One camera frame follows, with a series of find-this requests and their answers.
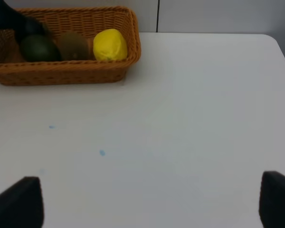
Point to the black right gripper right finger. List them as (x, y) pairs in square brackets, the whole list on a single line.
[(272, 200)]

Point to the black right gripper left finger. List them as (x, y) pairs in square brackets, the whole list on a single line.
[(21, 205)]

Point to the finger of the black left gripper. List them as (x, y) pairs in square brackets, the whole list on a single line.
[(22, 25)]

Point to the green lime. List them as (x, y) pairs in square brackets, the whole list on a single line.
[(38, 48)]

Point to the brown kiwi fruit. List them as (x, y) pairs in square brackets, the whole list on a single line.
[(73, 46)]

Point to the yellow lemon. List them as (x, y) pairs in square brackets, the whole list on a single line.
[(110, 45)]

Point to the orange wicker basket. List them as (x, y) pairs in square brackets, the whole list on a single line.
[(14, 71)]

